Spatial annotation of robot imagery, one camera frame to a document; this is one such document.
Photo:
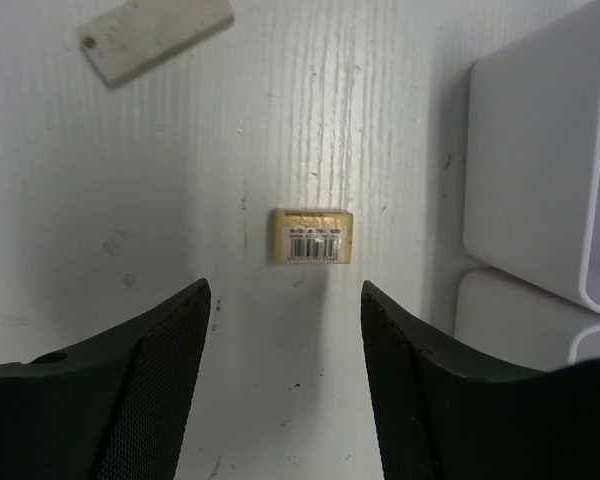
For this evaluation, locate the left white divided container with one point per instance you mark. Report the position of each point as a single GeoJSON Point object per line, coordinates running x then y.
{"type": "Point", "coordinates": [517, 322]}

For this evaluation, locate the small wooden sharpener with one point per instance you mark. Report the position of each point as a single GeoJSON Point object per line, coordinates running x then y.
{"type": "Point", "coordinates": [312, 237]}

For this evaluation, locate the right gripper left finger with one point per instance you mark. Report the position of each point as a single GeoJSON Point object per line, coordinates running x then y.
{"type": "Point", "coordinates": [114, 406]}

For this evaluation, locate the white divided container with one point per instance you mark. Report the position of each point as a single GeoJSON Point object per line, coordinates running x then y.
{"type": "Point", "coordinates": [517, 322]}
{"type": "Point", "coordinates": [532, 197]}

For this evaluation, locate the right white divided container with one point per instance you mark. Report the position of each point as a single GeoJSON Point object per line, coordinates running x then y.
{"type": "Point", "coordinates": [532, 197]}

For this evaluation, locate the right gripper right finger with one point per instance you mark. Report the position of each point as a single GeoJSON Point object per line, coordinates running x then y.
{"type": "Point", "coordinates": [444, 410]}

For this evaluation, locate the grey eraser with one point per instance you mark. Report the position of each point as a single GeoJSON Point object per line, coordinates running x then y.
{"type": "Point", "coordinates": [134, 37]}

